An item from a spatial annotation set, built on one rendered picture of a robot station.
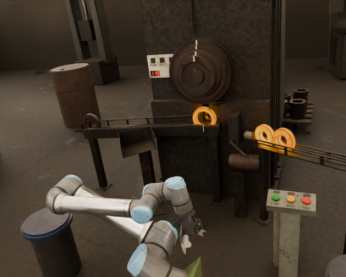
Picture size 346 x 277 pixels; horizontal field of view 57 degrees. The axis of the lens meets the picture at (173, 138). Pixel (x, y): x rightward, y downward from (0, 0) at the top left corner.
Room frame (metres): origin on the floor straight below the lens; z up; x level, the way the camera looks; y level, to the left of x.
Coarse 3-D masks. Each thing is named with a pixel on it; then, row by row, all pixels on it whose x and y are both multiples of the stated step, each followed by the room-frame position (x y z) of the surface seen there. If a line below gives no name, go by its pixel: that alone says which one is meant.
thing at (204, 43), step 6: (186, 42) 2.33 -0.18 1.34; (192, 42) 2.31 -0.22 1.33; (198, 42) 2.29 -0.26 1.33; (204, 42) 2.27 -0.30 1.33; (210, 42) 2.26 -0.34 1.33; (180, 48) 2.35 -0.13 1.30; (216, 48) 2.24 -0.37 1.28; (174, 54) 2.37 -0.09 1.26; (222, 54) 2.22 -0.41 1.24; (174, 60) 2.37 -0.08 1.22; (228, 60) 2.21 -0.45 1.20; (228, 66) 2.21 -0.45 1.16; (228, 72) 2.21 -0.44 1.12; (228, 78) 2.21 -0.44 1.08; (174, 84) 2.38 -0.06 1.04; (228, 84) 2.21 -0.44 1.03; (222, 90) 2.23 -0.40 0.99; (216, 96) 2.25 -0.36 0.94; (192, 102) 2.33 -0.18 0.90; (198, 102) 2.31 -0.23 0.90; (204, 102) 2.29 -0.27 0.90; (210, 102) 2.27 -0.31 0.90
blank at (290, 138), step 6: (276, 132) 1.87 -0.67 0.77; (282, 132) 1.83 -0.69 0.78; (288, 132) 1.80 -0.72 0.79; (276, 138) 1.87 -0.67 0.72; (288, 138) 1.79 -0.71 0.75; (294, 138) 1.78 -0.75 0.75; (282, 144) 1.84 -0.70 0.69; (288, 144) 1.79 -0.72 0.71; (294, 144) 1.78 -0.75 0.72; (282, 150) 1.83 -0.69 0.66
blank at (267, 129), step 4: (264, 124) 1.99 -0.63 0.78; (256, 128) 2.02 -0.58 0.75; (260, 128) 1.99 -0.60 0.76; (264, 128) 1.96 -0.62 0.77; (268, 128) 1.94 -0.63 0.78; (256, 132) 2.02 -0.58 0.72; (260, 132) 1.99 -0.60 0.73; (268, 132) 1.93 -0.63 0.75; (272, 132) 1.92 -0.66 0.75; (256, 136) 2.02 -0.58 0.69; (260, 136) 2.00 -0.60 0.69; (268, 136) 1.93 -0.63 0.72; (264, 140) 1.97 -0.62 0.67; (268, 140) 1.93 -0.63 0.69; (272, 140) 1.90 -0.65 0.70; (268, 144) 1.93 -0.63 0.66
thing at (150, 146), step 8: (144, 128) 2.39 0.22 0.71; (120, 136) 2.36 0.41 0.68; (128, 136) 2.37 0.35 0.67; (136, 136) 2.38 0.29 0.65; (144, 136) 2.39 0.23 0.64; (152, 136) 2.34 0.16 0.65; (120, 144) 2.16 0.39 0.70; (128, 144) 2.37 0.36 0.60; (136, 144) 2.36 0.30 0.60; (144, 144) 2.32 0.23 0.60; (152, 144) 2.29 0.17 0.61; (128, 152) 2.23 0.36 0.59; (136, 152) 2.20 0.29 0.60; (144, 152) 2.26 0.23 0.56; (144, 160) 2.26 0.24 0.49; (144, 168) 2.25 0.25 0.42; (144, 176) 2.25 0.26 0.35; (144, 184) 2.25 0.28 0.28; (160, 208) 2.28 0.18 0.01
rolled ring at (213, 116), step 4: (200, 108) 2.33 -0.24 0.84; (204, 108) 2.31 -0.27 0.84; (208, 108) 2.31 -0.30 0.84; (196, 112) 2.34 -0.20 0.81; (208, 112) 2.30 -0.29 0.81; (212, 112) 2.29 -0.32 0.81; (196, 116) 2.35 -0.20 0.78; (212, 116) 2.29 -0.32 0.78; (196, 120) 2.35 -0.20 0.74; (212, 120) 2.29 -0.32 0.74; (212, 124) 2.29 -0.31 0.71
